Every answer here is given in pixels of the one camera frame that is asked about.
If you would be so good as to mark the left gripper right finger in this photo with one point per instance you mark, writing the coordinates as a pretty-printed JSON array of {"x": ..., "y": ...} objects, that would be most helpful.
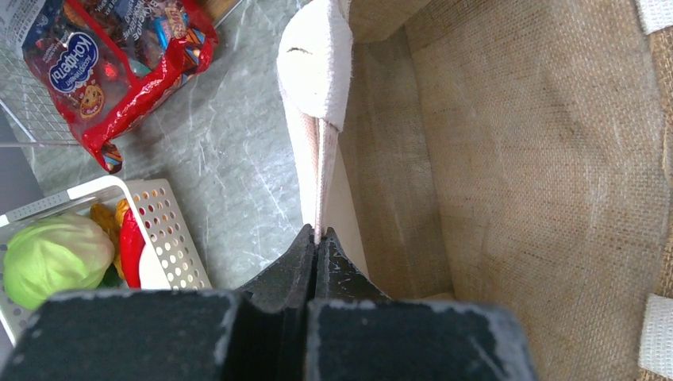
[{"x": 375, "y": 338}]

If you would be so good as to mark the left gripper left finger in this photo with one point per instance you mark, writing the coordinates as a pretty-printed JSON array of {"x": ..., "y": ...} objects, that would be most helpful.
[{"x": 124, "y": 334}]

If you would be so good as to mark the brown burlap grocery bag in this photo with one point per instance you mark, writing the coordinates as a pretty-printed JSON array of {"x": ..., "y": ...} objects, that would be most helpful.
[{"x": 515, "y": 152}]

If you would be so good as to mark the red candy bag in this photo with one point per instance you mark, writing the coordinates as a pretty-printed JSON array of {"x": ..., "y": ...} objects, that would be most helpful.
[{"x": 115, "y": 68}]

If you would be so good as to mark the white perforated basket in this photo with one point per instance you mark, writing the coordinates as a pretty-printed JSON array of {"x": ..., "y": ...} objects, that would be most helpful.
[{"x": 170, "y": 260}]

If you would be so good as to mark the red pepper toy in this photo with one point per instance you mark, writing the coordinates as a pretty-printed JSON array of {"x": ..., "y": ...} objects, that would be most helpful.
[{"x": 132, "y": 245}]

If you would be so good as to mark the green cabbage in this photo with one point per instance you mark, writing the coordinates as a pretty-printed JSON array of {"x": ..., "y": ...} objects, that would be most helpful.
[{"x": 54, "y": 254}]

